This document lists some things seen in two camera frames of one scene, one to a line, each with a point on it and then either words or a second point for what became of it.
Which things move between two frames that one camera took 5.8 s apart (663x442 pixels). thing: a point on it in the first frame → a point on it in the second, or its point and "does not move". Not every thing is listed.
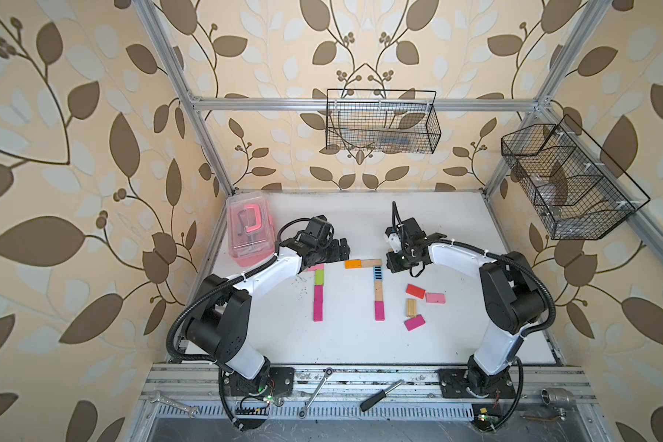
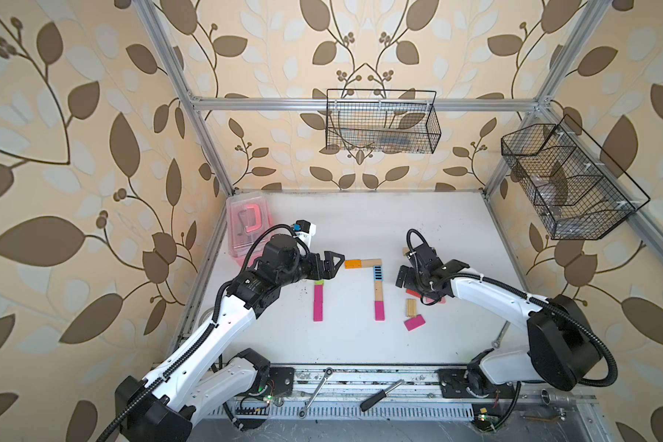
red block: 415,291 does not move
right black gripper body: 401,261 → 415,282
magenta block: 414,322 does not move
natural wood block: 371,262 does not move
